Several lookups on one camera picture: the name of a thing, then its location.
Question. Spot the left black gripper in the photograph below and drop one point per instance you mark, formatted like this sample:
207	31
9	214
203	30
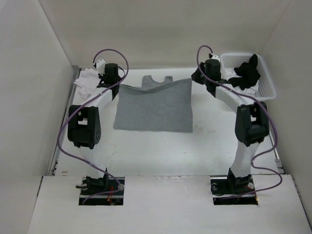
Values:
102	76

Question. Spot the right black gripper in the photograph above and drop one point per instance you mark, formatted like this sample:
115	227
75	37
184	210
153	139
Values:
195	76

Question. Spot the grey tank top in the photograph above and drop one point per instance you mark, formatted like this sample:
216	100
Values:
155	106

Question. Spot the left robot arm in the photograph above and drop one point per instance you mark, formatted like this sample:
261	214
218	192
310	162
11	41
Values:
84	128

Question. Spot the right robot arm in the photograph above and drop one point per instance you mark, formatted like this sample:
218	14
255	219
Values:
251	127

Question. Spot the white tank top on table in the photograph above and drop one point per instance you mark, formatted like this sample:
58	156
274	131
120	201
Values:
87	82

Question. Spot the white tank top in basket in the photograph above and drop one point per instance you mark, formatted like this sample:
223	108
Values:
230	73

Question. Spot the black tank top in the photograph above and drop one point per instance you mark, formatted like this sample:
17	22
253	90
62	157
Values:
247	73

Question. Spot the white plastic basket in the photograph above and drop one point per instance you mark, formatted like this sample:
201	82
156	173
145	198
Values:
266	89

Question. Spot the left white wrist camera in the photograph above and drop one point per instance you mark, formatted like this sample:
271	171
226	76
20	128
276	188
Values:
99	63

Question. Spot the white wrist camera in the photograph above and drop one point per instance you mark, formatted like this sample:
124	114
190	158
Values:
214	56
99	63

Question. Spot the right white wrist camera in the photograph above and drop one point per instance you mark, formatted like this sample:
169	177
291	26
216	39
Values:
214	56

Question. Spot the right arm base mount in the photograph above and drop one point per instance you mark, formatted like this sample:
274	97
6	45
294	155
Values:
226	194

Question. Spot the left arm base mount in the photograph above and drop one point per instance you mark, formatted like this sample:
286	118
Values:
101	191

